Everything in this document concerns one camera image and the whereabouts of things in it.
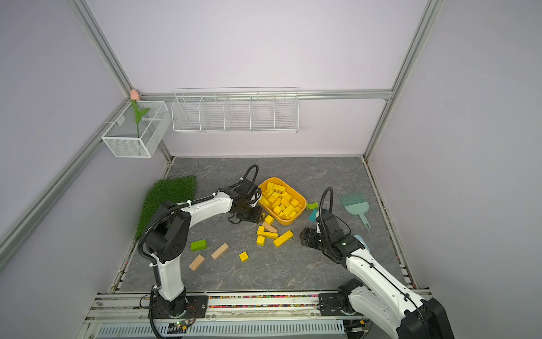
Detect yellow plastic tub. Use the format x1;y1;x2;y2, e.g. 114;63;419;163
258;177;307;226

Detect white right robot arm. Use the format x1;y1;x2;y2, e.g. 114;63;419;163
300;210;454;338

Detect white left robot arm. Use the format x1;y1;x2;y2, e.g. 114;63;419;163
137;178;263;318

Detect natural wood centre block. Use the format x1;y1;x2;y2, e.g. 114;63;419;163
263;223;278;233

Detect teal block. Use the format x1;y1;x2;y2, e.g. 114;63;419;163
309;210;318;223

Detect yellow flat horizontal block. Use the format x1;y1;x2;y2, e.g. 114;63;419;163
257;232;278;239

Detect green arch block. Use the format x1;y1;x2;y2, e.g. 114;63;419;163
306;202;319;210

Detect green plastic dustpan brush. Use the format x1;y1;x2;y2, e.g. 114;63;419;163
340;192;371;230

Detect yellow long block diagonal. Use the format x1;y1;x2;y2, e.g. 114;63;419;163
273;230;294;248

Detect yellow small cube bottom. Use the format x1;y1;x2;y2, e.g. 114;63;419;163
239;251;249;262

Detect natural wood long block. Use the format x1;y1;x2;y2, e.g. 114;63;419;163
211;243;230;260

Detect green rectangular block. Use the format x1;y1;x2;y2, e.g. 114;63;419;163
191;240;207;251

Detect green artificial grass mat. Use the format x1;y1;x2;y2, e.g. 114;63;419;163
135;176;197;241

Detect natural wood block lower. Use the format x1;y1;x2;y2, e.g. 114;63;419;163
189;255;206;271

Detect white mesh corner basket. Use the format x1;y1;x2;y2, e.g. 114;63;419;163
102;101;172;158

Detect pink artificial tulip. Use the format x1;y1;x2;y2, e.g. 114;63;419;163
130;89;150;137

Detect white wire shelf basket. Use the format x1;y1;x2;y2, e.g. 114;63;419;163
172;87;300;134

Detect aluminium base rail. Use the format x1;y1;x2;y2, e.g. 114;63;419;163
78;290;429;339

